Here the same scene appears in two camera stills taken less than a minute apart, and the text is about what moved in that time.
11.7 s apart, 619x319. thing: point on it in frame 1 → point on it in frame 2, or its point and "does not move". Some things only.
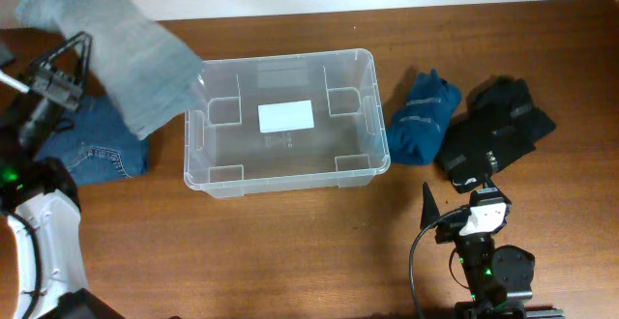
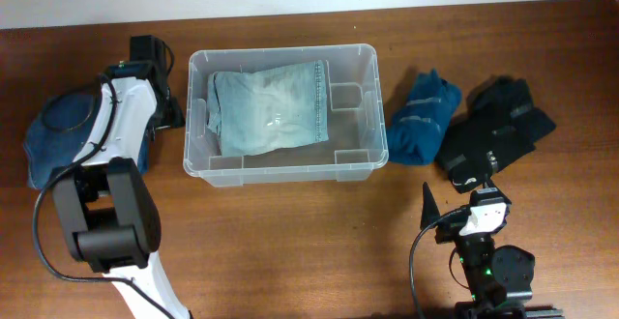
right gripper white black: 451,228 does not move
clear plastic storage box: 286,123 does not move
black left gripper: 67,88 → 171,114
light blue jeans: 146,74 → 268,109
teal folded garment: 418,124 does not move
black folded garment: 500,118 does not move
